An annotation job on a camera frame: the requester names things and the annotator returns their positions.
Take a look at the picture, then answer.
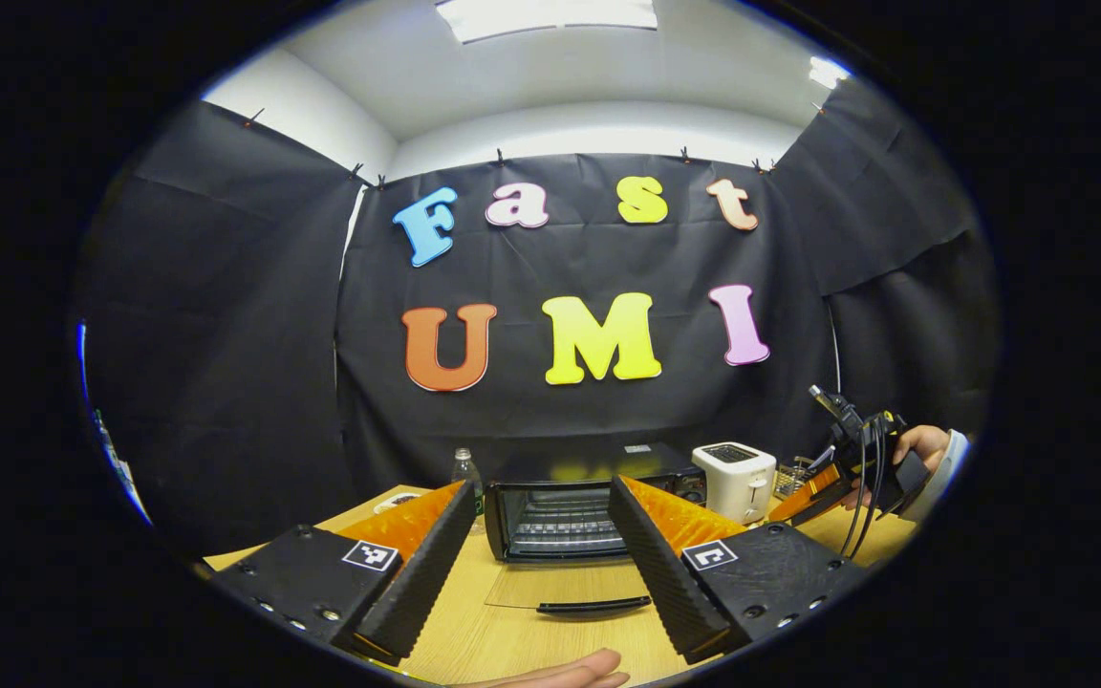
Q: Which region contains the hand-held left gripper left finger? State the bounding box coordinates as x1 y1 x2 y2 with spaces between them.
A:
209 480 477 667

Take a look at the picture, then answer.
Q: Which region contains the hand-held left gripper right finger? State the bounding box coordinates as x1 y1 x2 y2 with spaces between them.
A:
608 475 869 665

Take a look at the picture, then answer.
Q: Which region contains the black electric oven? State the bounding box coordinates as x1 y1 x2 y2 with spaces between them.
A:
484 441 709 614

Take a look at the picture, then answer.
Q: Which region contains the clear utensil holder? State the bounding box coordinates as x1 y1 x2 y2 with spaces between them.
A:
775 457 817 500

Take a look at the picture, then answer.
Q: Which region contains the white toaster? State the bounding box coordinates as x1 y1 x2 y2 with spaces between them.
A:
692 442 778 526

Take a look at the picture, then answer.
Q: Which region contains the clear plastic water bottle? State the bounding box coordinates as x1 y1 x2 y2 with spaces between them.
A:
452 447 486 534

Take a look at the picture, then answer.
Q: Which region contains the black backdrop cloth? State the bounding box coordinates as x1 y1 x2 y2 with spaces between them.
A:
73 76 1001 560

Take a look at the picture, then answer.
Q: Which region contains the small ceiling light panel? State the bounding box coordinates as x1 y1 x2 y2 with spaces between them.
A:
809 55 853 91

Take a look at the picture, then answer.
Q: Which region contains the large ceiling light panel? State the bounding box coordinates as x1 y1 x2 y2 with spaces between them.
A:
436 0 658 44

